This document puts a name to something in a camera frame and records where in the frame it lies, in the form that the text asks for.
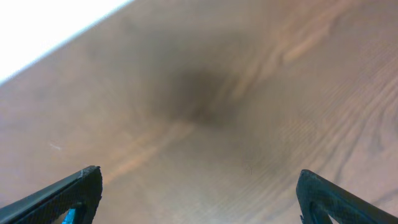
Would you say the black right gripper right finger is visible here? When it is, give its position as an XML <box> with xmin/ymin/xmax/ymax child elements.
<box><xmin>296</xmin><ymin>169</ymin><xmax>397</xmax><ymax>224</ymax></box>

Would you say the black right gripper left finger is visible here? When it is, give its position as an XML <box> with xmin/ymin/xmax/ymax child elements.
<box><xmin>1</xmin><ymin>166</ymin><xmax>103</xmax><ymax>224</ymax></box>

